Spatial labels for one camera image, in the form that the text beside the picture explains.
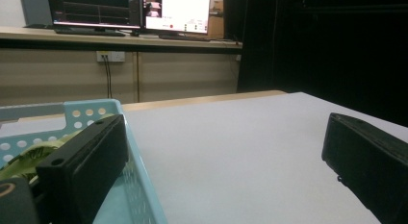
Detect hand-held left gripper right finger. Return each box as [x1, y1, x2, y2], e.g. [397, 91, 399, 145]
[321, 112, 408, 224]

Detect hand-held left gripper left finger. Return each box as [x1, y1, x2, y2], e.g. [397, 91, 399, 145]
[36, 113, 129, 224]

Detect green printed baby romper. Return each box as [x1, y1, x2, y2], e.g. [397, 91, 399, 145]
[0, 130, 85, 184]

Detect light blue plastic basket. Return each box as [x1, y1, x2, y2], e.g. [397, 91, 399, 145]
[0, 98, 168, 224]

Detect wooden table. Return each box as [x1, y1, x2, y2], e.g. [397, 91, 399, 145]
[121, 89, 287, 112]

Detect long wooden desk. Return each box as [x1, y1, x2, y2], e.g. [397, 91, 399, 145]
[0, 25, 243, 55]

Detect black curtain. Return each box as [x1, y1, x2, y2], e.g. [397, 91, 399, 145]
[223, 0, 408, 127]

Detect black keyboard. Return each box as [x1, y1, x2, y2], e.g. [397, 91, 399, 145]
[158, 33, 210, 42]
[53, 27, 126, 37]

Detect dark computer monitor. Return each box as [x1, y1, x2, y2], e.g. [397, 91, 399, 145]
[47, 0, 142, 31]

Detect grey computer case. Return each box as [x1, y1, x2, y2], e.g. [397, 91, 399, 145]
[19, 0, 54, 28]

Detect bright computer monitor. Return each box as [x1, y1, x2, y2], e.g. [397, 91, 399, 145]
[142, 0, 212, 36]

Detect cardboard box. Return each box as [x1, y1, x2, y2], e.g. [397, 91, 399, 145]
[208, 0, 225, 39]

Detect black power cable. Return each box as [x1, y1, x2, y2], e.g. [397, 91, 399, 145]
[101, 55, 114, 99]

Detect white wall socket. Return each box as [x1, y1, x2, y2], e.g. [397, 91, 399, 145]
[96, 50, 126, 63]

